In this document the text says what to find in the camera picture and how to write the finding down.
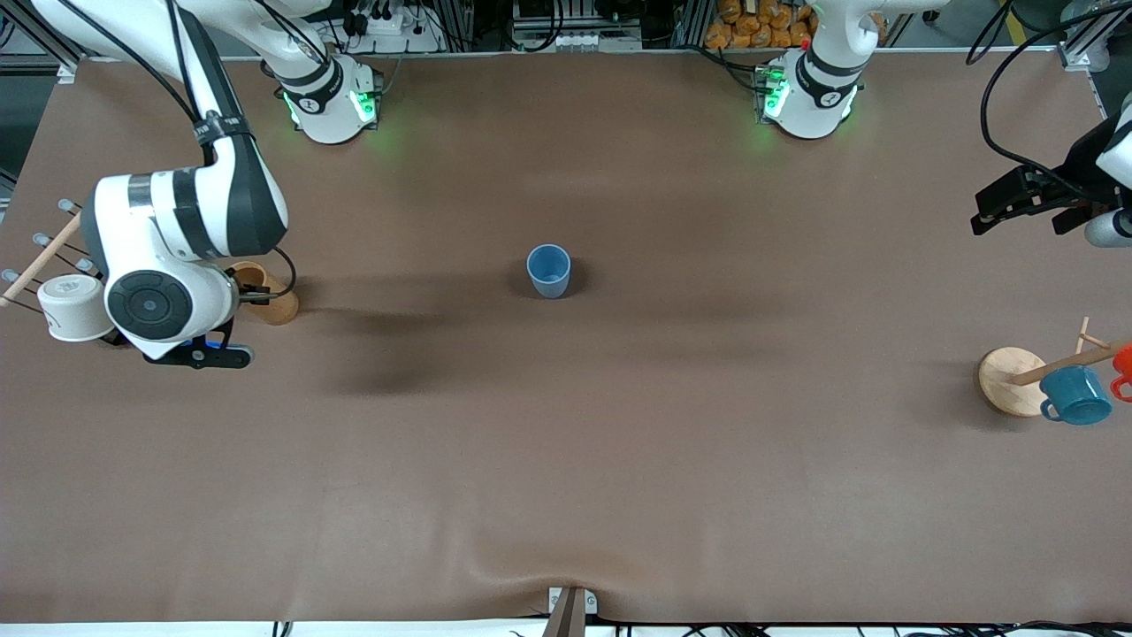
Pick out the aluminium frame profile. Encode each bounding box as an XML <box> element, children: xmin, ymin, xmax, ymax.
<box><xmin>1057</xmin><ymin>27</ymin><xmax>1111</xmax><ymax>125</ymax></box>

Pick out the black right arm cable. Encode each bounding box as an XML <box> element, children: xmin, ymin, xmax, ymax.
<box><xmin>31</xmin><ymin>0</ymin><xmax>297</xmax><ymax>302</ymax></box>

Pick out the brown bamboo cylinder cup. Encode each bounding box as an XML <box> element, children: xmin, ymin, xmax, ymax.
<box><xmin>221</xmin><ymin>260</ymin><xmax>301</xmax><ymax>326</ymax></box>

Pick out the white smiley face cup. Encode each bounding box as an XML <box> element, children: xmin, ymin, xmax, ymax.
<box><xmin>36</xmin><ymin>274</ymin><xmax>116</xmax><ymax>342</ymax></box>

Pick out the metal table clamp bracket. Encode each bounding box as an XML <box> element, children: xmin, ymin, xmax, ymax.
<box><xmin>541</xmin><ymin>586</ymin><xmax>599</xmax><ymax>637</ymax></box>

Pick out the black wire rack wooden handle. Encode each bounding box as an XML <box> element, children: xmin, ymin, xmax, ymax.
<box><xmin>0</xmin><ymin>199</ymin><xmax>120</xmax><ymax>346</ymax></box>

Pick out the white power strip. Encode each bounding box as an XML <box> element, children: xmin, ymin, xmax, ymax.
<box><xmin>340</xmin><ymin>4</ymin><xmax>443</xmax><ymax>54</ymax></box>

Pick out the teal ceramic mug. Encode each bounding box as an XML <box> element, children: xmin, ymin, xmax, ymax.
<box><xmin>1039</xmin><ymin>365</ymin><xmax>1114</xmax><ymax>426</ymax></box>

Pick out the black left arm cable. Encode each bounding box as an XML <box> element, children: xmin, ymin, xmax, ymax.
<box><xmin>979</xmin><ymin>4</ymin><xmax>1132</xmax><ymax>191</ymax></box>

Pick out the wooden mug tree stand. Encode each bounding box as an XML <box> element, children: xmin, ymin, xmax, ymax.
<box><xmin>978</xmin><ymin>317</ymin><xmax>1132</xmax><ymax>418</ymax></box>

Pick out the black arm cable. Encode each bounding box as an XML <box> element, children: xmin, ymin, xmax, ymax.
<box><xmin>31</xmin><ymin>0</ymin><xmax>297</xmax><ymax>302</ymax></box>
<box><xmin>979</xmin><ymin>4</ymin><xmax>1132</xmax><ymax>191</ymax></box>

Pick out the orange bread bag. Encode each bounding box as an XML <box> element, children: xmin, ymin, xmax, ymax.
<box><xmin>705</xmin><ymin>0</ymin><xmax>819</xmax><ymax>50</ymax></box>

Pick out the blue plastic cup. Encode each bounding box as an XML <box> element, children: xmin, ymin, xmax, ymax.
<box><xmin>526</xmin><ymin>244</ymin><xmax>572</xmax><ymax>300</ymax></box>

